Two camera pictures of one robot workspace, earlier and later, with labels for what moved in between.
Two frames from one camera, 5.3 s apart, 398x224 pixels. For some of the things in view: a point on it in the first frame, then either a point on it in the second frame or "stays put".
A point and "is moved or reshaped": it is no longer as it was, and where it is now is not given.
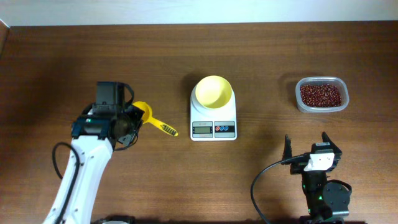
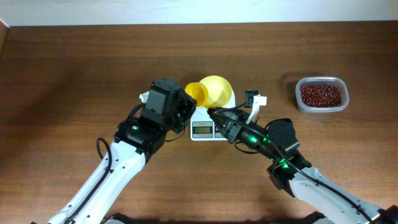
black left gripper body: x=133 y=117 → x=183 y=109
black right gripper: x=337 y=153 → x=233 y=124
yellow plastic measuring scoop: x=148 y=117 is moved or reshaped
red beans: x=320 y=95 stays put
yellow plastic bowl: x=213 y=92 stays put
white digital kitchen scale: x=213 y=124 stays put
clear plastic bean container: x=334 y=81 stays put
